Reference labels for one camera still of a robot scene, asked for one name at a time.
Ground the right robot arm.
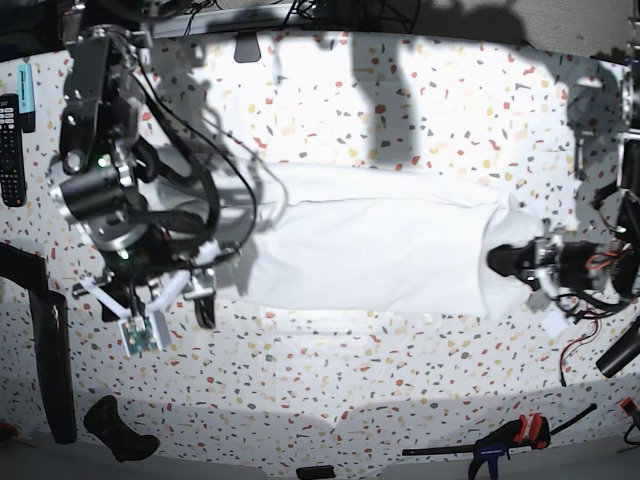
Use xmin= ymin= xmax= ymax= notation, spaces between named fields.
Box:
xmin=47 ymin=25 xmax=233 ymax=355

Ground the black cylinder tube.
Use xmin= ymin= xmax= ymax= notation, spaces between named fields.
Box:
xmin=596 ymin=320 xmax=639 ymax=378

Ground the white T-shirt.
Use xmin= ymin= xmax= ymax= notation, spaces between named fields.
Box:
xmin=149 ymin=144 xmax=561 ymax=321

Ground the black orange bar clamp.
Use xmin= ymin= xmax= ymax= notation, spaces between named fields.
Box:
xmin=401 ymin=404 xmax=597 ymax=480

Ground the turquoise highlighter marker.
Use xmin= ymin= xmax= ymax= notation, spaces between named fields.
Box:
xmin=18 ymin=63 xmax=36 ymax=134

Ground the black TV remote control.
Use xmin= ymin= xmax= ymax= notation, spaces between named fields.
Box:
xmin=0 ymin=94 xmax=26 ymax=208

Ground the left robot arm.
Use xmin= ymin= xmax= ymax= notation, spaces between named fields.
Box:
xmin=487 ymin=55 xmax=639 ymax=322

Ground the terrazzo pattern table cloth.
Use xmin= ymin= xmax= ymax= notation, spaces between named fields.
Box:
xmin=0 ymin=29 xmax=640 ymax=476

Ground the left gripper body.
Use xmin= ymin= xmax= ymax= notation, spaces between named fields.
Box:
xmin=487 ymin=234 xmax=575 ymax=320

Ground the small red black connector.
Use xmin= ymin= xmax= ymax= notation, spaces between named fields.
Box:
xmin=621 ymin=398 xmax=637 ymax=416

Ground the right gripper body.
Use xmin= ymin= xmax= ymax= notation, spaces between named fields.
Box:
xmin=72 ymin=240 xmax=237 ymax=357

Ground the red black wire bundle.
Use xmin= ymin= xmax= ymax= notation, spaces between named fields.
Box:
xmin=558 ymin=249 xmax=640 ymax=387

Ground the small black rectangular device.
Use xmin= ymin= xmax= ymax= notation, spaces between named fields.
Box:
xmin=296 ymin=465 xmax=336 ymax=480

